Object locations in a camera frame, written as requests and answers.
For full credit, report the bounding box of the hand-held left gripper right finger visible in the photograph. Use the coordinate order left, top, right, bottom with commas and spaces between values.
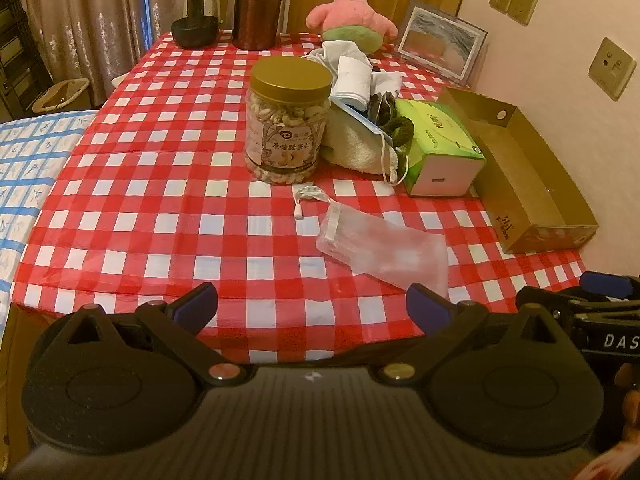
372, 284, 576, 386

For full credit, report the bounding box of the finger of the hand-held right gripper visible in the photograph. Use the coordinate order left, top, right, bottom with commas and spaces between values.
581, 270, 640, 304
515, 285, 617, 334

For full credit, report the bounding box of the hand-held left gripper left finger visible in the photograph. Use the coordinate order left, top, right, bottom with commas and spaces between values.
59, 282, 248, 388

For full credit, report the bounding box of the cardboard box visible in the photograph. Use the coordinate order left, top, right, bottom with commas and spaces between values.
437, 86, 600, 255

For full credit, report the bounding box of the blue face mask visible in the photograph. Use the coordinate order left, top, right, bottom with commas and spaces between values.
331, 97, 410, 187

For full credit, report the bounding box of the white cloth garment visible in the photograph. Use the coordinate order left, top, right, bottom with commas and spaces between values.
304, 41, 402, 107

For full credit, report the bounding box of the clear plastic bag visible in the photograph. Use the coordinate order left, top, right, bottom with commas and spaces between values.
294, 184, 450, 297

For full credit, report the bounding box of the red checked tablecloth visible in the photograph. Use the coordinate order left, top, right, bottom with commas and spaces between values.
10, 30, 587, 367

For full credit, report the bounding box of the green tissue box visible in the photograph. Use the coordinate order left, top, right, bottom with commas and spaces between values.
394, 98, 487, 197

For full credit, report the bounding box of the cream towel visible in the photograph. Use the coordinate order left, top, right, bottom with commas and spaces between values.
320, 105, 402, 177

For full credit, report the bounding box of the blue patterned bed sheet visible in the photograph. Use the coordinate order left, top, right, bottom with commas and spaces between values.
0, 109, 102, 322

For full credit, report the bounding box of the white folded cloth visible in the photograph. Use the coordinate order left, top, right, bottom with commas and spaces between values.
336, 55, 374, 104

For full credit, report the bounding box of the wicker basket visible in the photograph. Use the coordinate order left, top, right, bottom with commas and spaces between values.
32, 78, 91, 114

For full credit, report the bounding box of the glass jar black base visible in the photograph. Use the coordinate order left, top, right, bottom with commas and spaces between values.
171, 0, 222, 50

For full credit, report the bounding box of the brown cylindrical canister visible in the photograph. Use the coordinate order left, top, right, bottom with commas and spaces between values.
232, 0, 285, 51

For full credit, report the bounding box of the dark wooden shelf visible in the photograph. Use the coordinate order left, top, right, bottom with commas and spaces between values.
0, 0, 54, 122

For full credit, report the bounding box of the beige patterned curtain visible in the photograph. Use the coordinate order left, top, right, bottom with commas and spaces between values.
14, 0, 151, 107

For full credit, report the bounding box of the pink starfish plush toy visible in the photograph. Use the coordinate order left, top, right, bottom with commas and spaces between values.
305, 0, 399, 54

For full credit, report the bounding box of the dark grey cloth with strap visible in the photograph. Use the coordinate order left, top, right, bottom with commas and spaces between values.
367, 91, 399, 129

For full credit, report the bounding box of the gold wall data socket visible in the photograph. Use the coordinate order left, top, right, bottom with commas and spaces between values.
588, 37, 637, 102

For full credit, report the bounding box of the clear acrylic picture frame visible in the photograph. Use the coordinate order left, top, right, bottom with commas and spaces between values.
394, 0, 489, 87

